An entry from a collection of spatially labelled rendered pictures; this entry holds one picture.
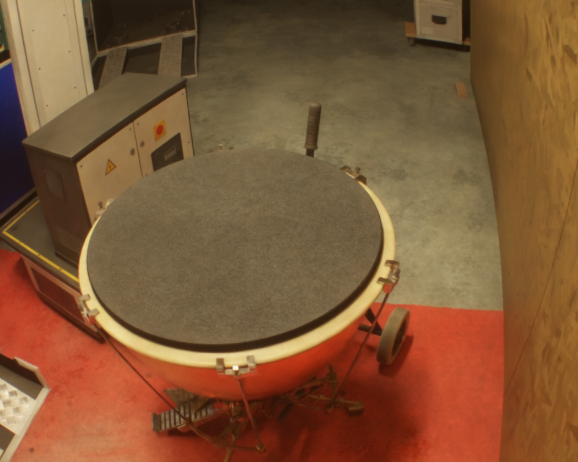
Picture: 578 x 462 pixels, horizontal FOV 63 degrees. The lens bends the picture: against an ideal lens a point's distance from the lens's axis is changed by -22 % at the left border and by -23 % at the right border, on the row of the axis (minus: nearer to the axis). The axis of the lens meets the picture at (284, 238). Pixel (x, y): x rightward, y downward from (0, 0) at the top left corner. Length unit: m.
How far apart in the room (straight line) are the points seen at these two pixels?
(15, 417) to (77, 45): 1.45
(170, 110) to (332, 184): 0.77
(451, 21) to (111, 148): 3.44
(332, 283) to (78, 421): 1.20
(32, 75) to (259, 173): 1.01
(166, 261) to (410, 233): 1.50
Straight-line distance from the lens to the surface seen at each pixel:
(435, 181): 2.89
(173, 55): 4.59
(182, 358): 1.05
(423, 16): 4.65
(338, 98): 3.67
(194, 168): 1.49
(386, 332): 1.87
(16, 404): 2.14
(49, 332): 2.37
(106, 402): 2.03
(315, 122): 1.54
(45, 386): 2.14
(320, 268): 1.15
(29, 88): 2.02
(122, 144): 1.81
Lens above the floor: 1.57
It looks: 39 degrees down
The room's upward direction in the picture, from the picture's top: 5 degrees counter-clockwise
